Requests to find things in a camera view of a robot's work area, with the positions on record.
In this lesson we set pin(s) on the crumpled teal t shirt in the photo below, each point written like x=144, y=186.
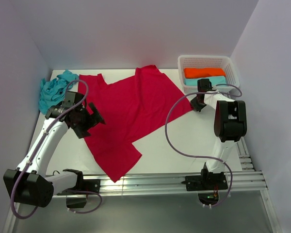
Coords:
x=52, y=92

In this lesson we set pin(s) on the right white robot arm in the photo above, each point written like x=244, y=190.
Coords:
x=230, y=122

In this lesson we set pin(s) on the white perforated plastic basket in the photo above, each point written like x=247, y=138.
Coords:
x=204, y=61

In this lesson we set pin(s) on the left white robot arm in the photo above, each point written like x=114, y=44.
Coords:
x=28, y=183

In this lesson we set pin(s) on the rolled teal t shirt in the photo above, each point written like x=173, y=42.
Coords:
x=215, y=80

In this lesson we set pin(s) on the rolled orange t shirt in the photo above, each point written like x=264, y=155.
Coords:
x=193, y=73

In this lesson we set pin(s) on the aluminium mounting rail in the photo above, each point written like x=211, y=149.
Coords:
x=145, y=184

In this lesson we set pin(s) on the crimson red t shirt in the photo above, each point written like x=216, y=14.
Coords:
x=131, y=108

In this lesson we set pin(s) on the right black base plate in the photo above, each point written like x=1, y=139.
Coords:
x=206, y=182

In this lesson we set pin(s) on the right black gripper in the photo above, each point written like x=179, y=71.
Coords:
x=197, y=108

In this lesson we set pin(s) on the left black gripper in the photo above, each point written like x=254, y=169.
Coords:
x=94, y=119

